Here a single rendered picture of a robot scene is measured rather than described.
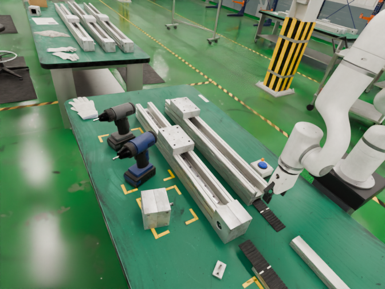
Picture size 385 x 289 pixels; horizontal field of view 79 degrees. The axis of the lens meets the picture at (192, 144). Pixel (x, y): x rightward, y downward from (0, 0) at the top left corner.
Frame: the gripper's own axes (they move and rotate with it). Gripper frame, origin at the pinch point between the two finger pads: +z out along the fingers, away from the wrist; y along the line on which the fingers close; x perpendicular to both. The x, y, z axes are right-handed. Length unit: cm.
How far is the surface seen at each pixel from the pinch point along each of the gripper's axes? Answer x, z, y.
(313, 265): -24.3, 8.5, -2.2
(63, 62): 179, 10, -49
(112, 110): 62, -11, -43
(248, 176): 15.0, 4.8, 2.1
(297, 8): 223, -32, 270
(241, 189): 11.1, 6.0, -5.2
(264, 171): 14.1, 4.7, 10.9
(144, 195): 21.4, 1.0, -44.2
